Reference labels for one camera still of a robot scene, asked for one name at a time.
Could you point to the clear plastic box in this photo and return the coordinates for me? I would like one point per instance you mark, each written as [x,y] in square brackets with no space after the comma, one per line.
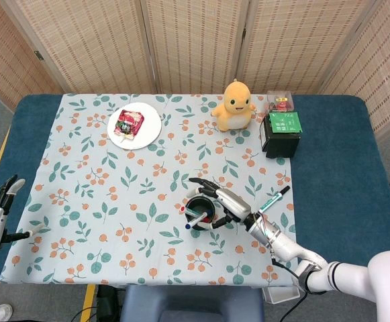
[280,100]

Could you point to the orange plush dinosaur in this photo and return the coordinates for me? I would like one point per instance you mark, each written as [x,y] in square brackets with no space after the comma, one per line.
[235,114]

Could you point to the green paper packet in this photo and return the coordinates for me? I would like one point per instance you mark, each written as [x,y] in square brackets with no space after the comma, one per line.
[284,123]

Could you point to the blue padded seat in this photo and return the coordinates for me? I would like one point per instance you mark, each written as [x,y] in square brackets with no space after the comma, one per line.
[191,305]

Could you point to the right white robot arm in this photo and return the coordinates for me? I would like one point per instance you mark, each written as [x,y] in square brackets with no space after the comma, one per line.
[332,268]

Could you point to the white paper plate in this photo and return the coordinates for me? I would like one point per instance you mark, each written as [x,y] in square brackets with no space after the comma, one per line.
[151,124]

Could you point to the red-capped green marker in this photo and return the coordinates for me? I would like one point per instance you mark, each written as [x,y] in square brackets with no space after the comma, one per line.
[191,212]

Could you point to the black pen cup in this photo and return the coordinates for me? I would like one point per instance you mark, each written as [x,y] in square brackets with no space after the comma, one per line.
[199,227]

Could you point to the black-capped green marker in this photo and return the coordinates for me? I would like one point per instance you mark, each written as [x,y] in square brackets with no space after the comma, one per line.
[275,198]

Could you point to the floral leaf berry tablecloth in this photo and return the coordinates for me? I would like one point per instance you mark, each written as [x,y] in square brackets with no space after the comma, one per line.
[131,241]

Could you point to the white plastic bin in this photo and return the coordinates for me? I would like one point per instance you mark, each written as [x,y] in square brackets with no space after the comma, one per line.
[280,296]

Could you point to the black device under table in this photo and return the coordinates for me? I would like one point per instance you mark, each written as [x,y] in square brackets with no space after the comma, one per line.
[109,298]

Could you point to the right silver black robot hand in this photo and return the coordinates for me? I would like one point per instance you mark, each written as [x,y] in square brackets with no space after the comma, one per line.
[231,203]

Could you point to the black cardboard box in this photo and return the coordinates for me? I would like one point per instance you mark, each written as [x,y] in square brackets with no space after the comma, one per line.
[280,146]

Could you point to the blue-capped white marker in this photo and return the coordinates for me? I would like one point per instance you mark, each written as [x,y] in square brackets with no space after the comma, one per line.
[196,221]

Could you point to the bamboo folding screen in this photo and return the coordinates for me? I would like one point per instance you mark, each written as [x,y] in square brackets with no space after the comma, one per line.
[194,43]

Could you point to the red snack packet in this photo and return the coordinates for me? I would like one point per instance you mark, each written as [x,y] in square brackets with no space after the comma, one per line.
[129,124]

